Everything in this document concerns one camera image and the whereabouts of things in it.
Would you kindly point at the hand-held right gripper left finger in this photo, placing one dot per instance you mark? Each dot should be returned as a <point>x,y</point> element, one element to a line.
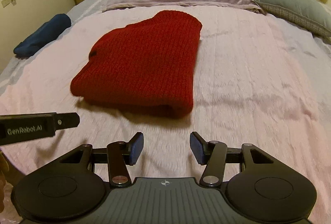
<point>136,149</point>

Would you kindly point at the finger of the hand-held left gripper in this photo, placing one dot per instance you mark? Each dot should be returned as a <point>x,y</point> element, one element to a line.
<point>68,121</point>

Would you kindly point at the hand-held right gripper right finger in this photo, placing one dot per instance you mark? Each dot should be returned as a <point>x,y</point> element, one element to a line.
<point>197,149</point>

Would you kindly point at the red patterned knit sweater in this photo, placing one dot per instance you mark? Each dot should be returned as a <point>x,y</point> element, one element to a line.
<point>144,63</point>

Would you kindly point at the person's left hand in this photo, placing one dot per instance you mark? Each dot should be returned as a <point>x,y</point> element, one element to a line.
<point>2,174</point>

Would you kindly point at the navy blue garment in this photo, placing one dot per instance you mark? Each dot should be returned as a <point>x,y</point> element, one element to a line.
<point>41,35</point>

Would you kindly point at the grey cushion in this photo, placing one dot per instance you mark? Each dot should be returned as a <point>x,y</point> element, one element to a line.
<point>292,4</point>

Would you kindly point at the wide wall switch plate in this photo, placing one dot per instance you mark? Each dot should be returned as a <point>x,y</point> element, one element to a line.
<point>8,0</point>

